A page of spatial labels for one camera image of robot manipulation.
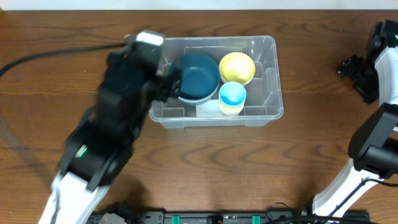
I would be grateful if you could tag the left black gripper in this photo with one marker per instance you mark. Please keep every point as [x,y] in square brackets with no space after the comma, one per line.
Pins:
[158,88]

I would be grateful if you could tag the yellow cup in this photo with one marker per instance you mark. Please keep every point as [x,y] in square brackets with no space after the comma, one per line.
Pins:
[225,107]

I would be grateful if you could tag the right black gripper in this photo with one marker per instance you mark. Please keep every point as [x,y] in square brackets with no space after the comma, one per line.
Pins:
[358,78]

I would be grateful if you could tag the cream cup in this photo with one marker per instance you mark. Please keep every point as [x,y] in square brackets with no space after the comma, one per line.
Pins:
[231,113]

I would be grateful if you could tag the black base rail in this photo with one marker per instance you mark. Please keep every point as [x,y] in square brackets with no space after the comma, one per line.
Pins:
[123,213]

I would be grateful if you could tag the clear plastic storage container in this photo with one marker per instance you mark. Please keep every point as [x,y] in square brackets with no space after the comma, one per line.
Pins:
[264,95]

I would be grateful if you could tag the light blue cup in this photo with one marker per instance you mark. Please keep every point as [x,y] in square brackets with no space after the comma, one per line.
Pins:
[232,94]

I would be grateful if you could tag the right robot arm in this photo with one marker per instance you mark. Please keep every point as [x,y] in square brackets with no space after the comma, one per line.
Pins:
[372,152]

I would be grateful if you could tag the small yellow bowl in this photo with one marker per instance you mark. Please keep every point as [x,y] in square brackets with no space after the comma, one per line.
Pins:
[237,67]

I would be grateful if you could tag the blue bowl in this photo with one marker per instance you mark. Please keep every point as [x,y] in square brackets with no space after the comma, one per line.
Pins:
[201,75]

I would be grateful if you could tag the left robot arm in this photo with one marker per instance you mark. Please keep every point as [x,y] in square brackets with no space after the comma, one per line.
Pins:
[101,145]

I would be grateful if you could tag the large cream bowl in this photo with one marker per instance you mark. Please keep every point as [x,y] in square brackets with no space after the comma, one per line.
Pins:
[189,100]

